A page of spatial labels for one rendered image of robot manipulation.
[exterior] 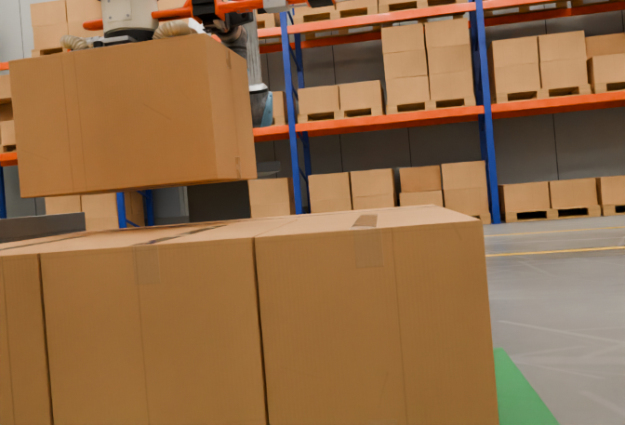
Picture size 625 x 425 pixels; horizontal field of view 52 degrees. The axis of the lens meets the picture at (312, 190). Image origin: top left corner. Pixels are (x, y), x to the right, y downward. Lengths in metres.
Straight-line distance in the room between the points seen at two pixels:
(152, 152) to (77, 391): 0.76
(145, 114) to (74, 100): 0.22
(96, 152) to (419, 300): 1.10
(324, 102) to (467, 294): 8.08
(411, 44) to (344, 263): 8.11
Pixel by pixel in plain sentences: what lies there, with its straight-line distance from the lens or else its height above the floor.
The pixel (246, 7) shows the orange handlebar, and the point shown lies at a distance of 2.01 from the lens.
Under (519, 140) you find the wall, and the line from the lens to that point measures 10.35.
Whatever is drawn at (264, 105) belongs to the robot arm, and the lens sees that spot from 2.69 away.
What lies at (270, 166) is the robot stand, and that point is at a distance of 2.53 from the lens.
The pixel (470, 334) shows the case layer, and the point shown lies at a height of 0.35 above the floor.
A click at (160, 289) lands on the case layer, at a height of 0.46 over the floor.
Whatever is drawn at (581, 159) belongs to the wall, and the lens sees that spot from 10.50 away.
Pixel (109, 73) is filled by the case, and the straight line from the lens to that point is 1.89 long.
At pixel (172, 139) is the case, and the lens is 1.79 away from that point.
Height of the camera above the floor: 0.61
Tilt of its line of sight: level
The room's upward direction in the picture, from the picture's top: 5 degrees counter-clockwise
